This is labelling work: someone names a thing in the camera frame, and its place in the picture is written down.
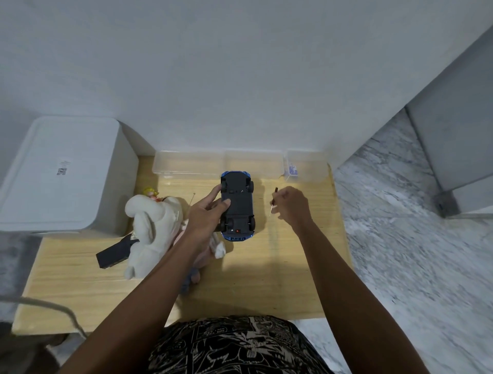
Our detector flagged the person's right hand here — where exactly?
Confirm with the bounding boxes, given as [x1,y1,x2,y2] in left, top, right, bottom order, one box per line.
[271,187,313,232]

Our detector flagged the person's left hand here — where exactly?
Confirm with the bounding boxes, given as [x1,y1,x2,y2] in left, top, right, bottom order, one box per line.
[185,184,232,243]

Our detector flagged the blue toy car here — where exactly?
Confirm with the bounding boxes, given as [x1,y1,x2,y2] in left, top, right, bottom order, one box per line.
[219,171,256,243]

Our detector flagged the person's right forearm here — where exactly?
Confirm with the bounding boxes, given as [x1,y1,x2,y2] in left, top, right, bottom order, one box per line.
[290,217,431,374]

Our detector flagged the person's left forearm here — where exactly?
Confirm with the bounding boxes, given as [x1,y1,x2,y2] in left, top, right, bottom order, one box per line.
[57,231,217,374]

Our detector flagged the long clear plastic box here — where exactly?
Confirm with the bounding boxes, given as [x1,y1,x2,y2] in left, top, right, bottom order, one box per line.
[152,150,286,180]

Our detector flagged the small clear plastic box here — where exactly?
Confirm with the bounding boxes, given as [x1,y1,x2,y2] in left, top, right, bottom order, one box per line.
[284,150,329,183]

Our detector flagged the white plush toy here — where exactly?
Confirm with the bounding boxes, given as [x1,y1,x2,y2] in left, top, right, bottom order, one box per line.
[124,193,227,280]

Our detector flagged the pink and blue plush toy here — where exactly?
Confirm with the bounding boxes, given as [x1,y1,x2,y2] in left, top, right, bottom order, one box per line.
[179,252,212,296]

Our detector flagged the black remote controller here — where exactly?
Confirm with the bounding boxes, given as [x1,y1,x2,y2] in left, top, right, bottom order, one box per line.
[95,235,140,270]

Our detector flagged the black patterned shorts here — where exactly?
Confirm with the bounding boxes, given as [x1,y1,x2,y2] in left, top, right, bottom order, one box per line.
[148,315,333,374]

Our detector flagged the grey cabinet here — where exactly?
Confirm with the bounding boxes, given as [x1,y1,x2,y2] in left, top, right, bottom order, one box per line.
[404,25,493,219]

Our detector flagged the white cable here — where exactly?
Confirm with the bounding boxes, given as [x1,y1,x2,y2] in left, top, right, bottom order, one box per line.
[0,296,88,340]

